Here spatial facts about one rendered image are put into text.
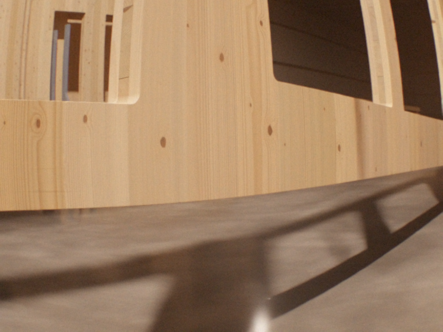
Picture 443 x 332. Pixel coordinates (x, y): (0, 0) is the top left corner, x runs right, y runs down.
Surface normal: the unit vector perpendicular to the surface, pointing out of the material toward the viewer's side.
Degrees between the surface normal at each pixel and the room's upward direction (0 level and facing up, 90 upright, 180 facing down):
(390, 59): 90
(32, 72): 90
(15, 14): 90
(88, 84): 90
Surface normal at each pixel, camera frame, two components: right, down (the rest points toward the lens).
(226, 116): 0.76, -0.04
